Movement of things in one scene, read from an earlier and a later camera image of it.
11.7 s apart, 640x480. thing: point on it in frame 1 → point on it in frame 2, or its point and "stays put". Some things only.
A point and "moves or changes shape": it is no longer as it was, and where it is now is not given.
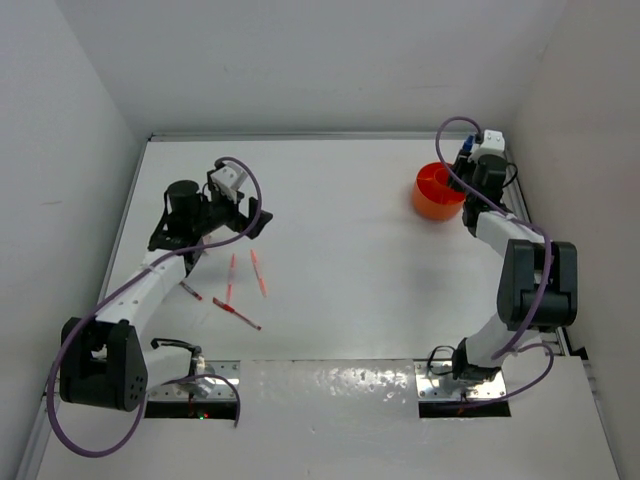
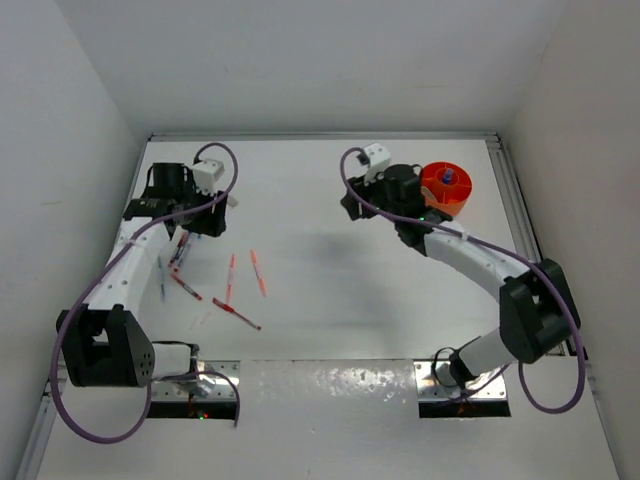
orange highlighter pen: (231, 278) stays put
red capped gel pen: (189, 289) stays put
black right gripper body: (464, 168) → (374, 193)
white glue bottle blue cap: (468, 144) moves or changes shape
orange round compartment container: (433, 197) stays put
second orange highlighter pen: (258, 273) stays put
